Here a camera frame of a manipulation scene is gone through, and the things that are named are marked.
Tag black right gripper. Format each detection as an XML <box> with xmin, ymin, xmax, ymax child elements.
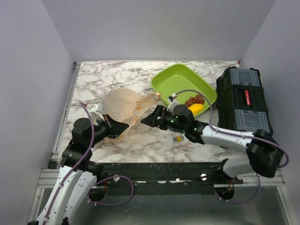
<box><xmin>141</xmin><ymin>104</ymin><xmax>187</xmax><ymax>132</ymax></box>

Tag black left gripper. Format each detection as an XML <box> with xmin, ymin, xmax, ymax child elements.
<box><xmin>87</xmin><ymin>114</ymin><xmax>130</xmax><ymax>148</ymax></box>

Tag translucent orange plastic bag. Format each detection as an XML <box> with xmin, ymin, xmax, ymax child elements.
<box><xmin>102</xmin><ymin>88</ymin><xmax>161</xmax><ymax>143</ymax></box>

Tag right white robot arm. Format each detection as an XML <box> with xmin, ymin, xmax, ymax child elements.
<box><xmin>141</xmin><ymin>105</ymin><xmax>284</xmax><ymax>184</ymax></box>

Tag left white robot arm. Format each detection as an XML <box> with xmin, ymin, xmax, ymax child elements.
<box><xmin>29</xmin><ymin>115</ymin><xmax>129</xmax><ymax>225</ymax></box>

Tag yellow fake mango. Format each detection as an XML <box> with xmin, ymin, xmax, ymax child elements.
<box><xmin>188</xmin><ymin>103</ymin><xmax>204</xmax><ymax>117</ymax></box>

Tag red fake grapes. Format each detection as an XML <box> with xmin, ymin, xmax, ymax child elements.
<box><xmin>185</xmin><ymin>94</ymin><xmax>205</xmax><ymax>107</ymax></box>

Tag hex key set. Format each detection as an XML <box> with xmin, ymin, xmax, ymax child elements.
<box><xmin>172</xmin><ymin>135</ymin><xmax>185</xmax><ymax>143</ymax></box>

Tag green plastic tray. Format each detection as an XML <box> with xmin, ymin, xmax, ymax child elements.
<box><xmin>151</xmin><ymin>64</ymin><xmax>217</xmax><ymax>106</ymax></box>

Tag black plastic toolbox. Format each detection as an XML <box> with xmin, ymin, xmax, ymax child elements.
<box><xmin>216</xmin><ymin>67</ymin><xmax>273</xmax><ymax>141</ymax></box>

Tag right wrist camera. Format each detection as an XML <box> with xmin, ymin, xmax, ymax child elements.
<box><xmin>167</xmin><ymin>93</ymin><xmax>179</xmax><ymax>113</ymax></box>

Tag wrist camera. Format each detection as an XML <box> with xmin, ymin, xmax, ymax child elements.
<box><xmin>87</xmin><ymin>101</ymin><xmax>104</xmax><ymax>121</ymax></box>
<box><xmin>167</xmin><ymin>93</ymin><xmax>179</xmax><ymax>113</ymax></box>

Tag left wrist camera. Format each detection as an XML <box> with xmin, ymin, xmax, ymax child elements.
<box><xmin>87</xmin><ymin>101</ymin><xmax>104</xmax><ymax>121</ymax></box>

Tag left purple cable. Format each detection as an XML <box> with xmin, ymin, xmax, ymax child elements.
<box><xmin>44</xmin><ymin>102</ymin><xmax>134</xmax><ymax>221</ymax></box>

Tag purple cable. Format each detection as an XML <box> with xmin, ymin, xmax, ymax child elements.
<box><xmin>44</xmin><ymin>102</ymin><xmax>134</xmax><ymax>221</ymax></box>
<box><xmin>173</xmin><ymin>90</ymin><xmax>290</xmax><ymax>204</ymax></box>

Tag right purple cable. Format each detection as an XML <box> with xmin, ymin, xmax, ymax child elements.
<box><xmin>173</xmin><ymin>90</ymin><xmax>290</xmax><ymax>204</ymax></box>

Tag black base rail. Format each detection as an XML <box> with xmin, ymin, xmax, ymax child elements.
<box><xmin>97</xmin><ymin>162</ymin><xmax>242</xmax><ymax>196</ymax></box>

